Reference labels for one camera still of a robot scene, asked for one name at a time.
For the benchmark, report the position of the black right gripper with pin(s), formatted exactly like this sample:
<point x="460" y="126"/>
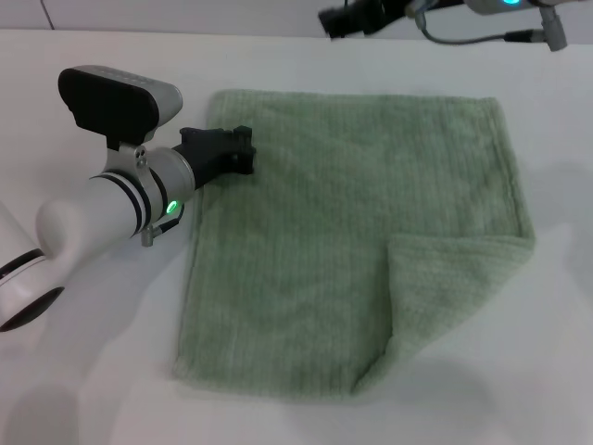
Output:
<point x="361" y="16"/>

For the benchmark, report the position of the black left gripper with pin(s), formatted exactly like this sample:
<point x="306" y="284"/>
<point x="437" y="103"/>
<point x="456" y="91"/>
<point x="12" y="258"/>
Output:
<point x="208" y="153"/>

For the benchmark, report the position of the green ribbed towel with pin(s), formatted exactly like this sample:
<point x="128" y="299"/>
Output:
<point x="315" y="241"/>

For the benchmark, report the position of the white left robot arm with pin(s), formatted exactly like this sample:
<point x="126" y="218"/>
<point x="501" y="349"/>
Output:
<point x="92" y="218"/>

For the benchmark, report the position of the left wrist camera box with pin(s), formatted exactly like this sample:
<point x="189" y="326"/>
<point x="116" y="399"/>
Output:
<point x="116" y="102"/>

